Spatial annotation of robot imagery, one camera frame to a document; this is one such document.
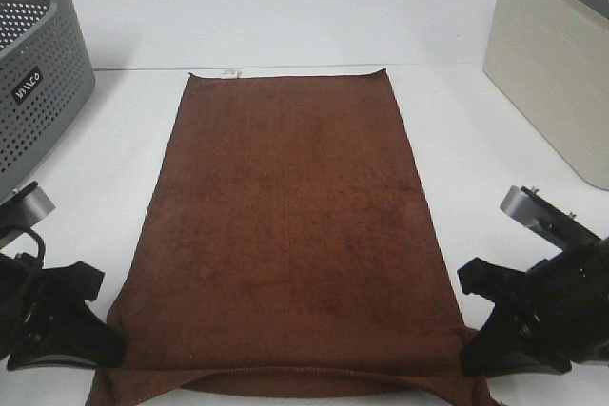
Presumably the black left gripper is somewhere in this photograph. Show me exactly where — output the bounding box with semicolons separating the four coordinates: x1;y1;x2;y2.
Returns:
1;253;127;371

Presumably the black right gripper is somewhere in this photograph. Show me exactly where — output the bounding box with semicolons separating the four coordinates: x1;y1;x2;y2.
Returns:
458;239;608;377

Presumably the brown towel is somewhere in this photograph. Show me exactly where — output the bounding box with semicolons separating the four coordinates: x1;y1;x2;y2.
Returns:
88;70;492;405

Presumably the grey perforated plastic basket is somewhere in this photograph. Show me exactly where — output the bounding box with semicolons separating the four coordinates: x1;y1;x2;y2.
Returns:
1;0;95;199

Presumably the beige storage box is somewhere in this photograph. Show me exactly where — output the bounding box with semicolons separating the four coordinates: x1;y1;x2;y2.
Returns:
483;0;608;189

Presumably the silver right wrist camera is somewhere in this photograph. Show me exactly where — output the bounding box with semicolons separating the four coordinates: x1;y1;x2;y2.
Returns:
500;186;601;250

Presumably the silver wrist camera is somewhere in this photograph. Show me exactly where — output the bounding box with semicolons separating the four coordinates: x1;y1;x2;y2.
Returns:
1;182;55;247
500;186;601;250

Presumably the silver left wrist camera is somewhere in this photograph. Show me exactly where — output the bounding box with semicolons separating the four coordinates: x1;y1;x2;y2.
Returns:
1;182;55;247

